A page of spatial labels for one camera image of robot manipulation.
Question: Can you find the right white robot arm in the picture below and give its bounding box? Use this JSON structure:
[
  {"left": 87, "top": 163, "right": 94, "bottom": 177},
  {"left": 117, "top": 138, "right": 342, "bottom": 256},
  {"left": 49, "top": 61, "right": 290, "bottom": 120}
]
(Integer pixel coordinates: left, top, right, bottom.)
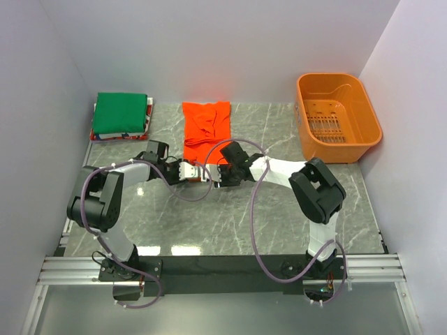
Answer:
[{"left": 220, "top": 139, "right": 347, "bottom": 284}]

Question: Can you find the aluminium rail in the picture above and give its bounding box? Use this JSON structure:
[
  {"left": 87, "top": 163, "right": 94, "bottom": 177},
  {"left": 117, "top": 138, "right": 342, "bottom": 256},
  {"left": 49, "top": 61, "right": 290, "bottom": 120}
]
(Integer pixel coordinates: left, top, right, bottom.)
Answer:
[{"left": 37, "top": 254, "right": 406, "bottom": 285}]

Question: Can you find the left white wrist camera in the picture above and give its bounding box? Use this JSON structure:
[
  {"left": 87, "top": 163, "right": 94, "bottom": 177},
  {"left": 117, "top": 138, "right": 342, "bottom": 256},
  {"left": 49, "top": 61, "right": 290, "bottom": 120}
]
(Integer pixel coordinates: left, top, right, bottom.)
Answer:
[{"left": 179, "top": 161, "right": 203, "bottom": 182}]

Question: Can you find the black base beam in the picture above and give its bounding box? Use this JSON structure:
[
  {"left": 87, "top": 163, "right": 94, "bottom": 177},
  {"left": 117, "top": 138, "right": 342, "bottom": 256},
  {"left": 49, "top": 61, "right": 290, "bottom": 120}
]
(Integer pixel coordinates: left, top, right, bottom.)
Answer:
[{"left": 98, "top": 254, "right": 343, "bottom": 297}]

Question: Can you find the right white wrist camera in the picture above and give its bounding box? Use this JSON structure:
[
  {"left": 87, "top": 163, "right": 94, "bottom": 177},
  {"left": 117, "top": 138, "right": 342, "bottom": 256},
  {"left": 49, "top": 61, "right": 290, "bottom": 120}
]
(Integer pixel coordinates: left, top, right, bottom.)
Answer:
[{"left": 205, "top": 164, "right": 221, "bottom": 188}]

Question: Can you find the folded green t shirt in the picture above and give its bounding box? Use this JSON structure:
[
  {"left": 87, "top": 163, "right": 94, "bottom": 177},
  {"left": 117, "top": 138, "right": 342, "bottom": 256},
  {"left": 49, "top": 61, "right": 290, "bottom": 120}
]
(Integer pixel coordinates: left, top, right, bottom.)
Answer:
[{"left": 92, "top": 92, "right": 147, "bottom": 134}]

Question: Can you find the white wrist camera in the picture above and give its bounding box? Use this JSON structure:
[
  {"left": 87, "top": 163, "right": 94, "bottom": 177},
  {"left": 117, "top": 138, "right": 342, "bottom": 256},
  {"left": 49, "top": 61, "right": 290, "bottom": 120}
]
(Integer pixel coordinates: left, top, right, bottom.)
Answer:
[
  {"left": 205, "top": 164, "right": 221, "bottom": 188},
  {"left": 179, "top": 161, "right": 203, "bottom": 182}
]

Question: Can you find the orange t shirt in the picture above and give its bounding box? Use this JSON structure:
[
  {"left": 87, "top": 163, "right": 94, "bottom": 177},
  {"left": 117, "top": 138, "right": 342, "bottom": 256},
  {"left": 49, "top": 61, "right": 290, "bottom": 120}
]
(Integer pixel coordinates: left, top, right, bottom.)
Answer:
[{"left": 182, "top": 101, "right": 231, "bottom": 164}]

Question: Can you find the orange plastic basket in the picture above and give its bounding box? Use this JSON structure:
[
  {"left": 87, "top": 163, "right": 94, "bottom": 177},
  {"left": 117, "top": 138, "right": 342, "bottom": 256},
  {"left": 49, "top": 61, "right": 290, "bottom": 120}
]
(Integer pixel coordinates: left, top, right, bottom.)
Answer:
[{"left": 295, "top": 73, "right": 383, "bottom": 164}]

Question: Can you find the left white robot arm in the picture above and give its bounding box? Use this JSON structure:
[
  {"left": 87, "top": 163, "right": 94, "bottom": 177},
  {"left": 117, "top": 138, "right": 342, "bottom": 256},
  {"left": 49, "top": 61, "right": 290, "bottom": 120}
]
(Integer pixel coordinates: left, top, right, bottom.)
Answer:
[{"left": 66, "top": 140, "right": 182, "bottom": 281}]

